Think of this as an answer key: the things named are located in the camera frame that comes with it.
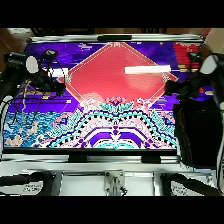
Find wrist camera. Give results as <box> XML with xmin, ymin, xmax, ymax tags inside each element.
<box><xmin>187</xmin><ymin>51</ymin><xmax>203</xmax><ymax>68</ymax></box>
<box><xmin>39</xmin><ymin>49</ymin><xmax>60</xmax><ymax>70</ymax></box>

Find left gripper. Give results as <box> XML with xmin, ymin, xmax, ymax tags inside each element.
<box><xmin>31</xmin><ymin>72</ymin><xmax>67</xmax><ymax>96</ymax></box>

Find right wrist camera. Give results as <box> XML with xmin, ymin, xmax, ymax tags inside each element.
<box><xmin>187</xmin><ymin>51</ymin><xmax>203</xmax><ymax>68</ymax></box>

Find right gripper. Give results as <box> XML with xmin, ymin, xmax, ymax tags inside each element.
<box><xmin>164</xmin><ymin>78</ymin><xmax>194</xmax><ymax>98</ymax></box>

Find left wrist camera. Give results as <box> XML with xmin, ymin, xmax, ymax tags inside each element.
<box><xmin>39</xmin><ymin>49</ymin><xmax>60</xmax><ymax>70</ymax></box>

